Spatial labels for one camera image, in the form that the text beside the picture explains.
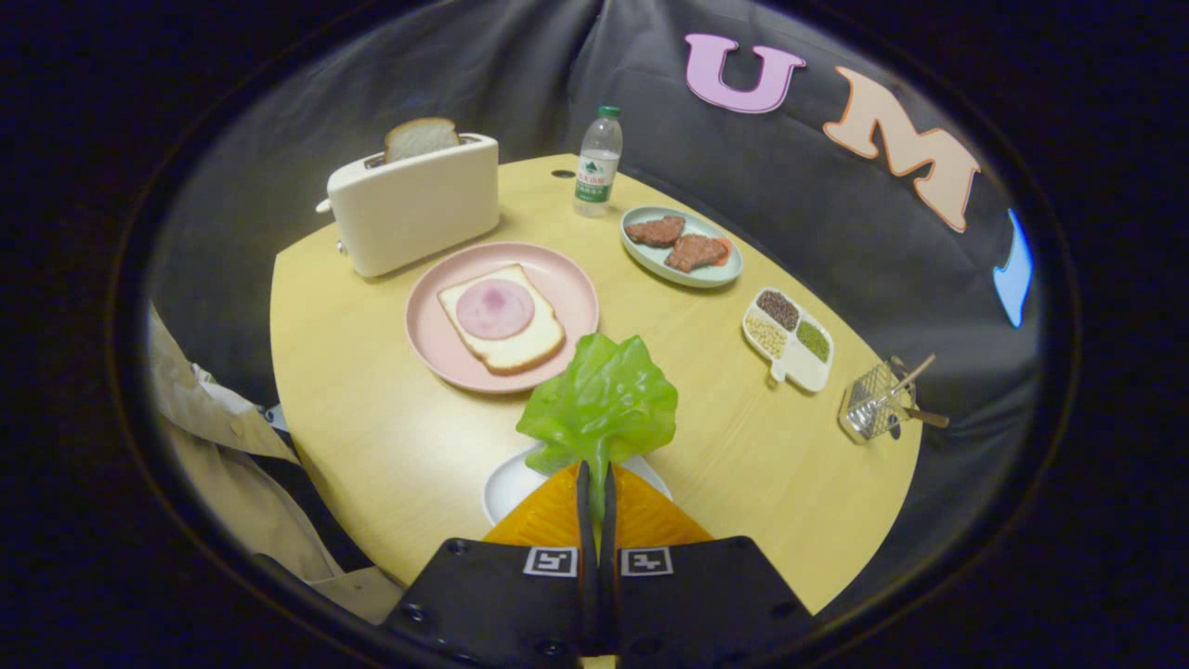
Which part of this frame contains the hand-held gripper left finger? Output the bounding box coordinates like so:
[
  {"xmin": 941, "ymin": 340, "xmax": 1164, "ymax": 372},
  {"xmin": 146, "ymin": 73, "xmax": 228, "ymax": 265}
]
[{"xmin": 385, "ymin": 462, "xmax": 596, "ymax": 665}]

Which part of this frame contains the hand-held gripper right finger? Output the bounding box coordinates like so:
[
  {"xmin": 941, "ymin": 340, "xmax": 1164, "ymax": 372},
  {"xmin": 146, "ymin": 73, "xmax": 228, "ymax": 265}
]
[{"xmin": 599, "ymin": 465, "xmax": 815, "ymax": 666}]

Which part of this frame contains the green lettuce leaf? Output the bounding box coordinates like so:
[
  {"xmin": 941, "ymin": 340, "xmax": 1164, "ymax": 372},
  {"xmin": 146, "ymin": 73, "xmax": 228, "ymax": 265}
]
[{"xmin": 516, "ymin": 333, "xmax": 679, "ymax": 521}]

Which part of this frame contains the toasted bread slice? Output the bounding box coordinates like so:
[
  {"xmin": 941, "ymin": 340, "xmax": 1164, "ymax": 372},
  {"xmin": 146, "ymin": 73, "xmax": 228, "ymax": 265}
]
[{"xmin": 384, "ymin": 117, "xmax": 462, "ymax": 164}]

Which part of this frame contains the white plate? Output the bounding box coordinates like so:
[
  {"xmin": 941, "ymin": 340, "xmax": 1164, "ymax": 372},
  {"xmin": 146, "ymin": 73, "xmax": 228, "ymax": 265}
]
[{"xmin": 482, "ymin": 444, "xmax": 673, "ymax": 527}]

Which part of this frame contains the clear utensil holder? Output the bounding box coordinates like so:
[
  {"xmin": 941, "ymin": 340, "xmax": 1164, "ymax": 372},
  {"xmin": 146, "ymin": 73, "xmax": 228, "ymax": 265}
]
[{"xmin": 838, "ymin": 358, "xmax": 917, "ymax": 443}]

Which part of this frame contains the white divided seasoning dish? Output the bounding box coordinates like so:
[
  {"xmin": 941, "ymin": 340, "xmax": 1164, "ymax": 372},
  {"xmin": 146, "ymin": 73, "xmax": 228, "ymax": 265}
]
[{"xmin": 741, "ymin": 287, "xmax": 835, "ymax": 394}]

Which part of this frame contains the white bread slice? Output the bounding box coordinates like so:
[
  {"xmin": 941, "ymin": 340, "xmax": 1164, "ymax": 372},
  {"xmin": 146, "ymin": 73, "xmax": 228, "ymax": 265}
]
[{"xmin": 438, "ymin": 264, "xmax": 567, "ymax": 376}]

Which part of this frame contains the pink plate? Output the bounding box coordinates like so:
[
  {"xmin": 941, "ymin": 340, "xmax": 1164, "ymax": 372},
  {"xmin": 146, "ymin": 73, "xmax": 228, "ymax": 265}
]
[{"xmin": 405, "ymin": 242, "xmax": 600, "ymax": 395}]

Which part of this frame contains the small thin spoon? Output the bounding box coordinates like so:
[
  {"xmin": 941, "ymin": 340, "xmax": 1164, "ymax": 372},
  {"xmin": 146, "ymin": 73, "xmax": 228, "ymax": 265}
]
[
  {"xmin": 871, "ymin": 353, "xmax": 937, "ymax": 408},
  {"xmin": 890, "ymin": 364, "xmax": 950, "ymax": 429}
]

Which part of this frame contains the pink ham slice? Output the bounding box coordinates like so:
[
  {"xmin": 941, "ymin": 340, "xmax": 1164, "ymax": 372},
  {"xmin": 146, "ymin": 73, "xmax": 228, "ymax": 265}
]
[{"xmin": 455, "ymin": 279, "xmax": 536, "ymax": 341}]

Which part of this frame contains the person's beige coat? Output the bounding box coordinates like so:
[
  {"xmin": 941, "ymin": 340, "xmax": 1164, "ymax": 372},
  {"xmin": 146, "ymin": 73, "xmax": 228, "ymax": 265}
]
[{"xmin": 149, "ymin": 307, "xmax": 406, "ymax": 625}]

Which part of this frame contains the pale teal plate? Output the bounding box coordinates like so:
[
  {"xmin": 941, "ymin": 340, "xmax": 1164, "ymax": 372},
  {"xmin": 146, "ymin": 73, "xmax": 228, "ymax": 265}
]
[{"xmin": 621, "ymin": 206, "xmax": 744, "ymax": 289}]

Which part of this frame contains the brown meat piece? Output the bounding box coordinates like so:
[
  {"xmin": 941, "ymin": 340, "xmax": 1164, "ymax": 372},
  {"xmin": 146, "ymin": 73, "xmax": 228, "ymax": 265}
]
[
  {"xmin": 625, "ymin": 216, "xmax": 686, "ymax": 248},
  {"xmin": 663, "ymin": 234, "xmax": 730, "ymax": 273}
]

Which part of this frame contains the cream white toaster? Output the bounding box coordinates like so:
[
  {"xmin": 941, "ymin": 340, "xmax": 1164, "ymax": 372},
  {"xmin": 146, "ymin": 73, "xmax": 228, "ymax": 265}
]
[{"xmin": 316, "ymin": 133, "xmax": 501, "ymax": 279}]

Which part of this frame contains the clear water bottle green cap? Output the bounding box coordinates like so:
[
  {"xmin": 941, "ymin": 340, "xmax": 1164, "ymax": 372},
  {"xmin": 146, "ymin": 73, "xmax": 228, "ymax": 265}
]
[{"xmin": 574, "ymin": 105, "xmax": 624, "ymax": 218}]

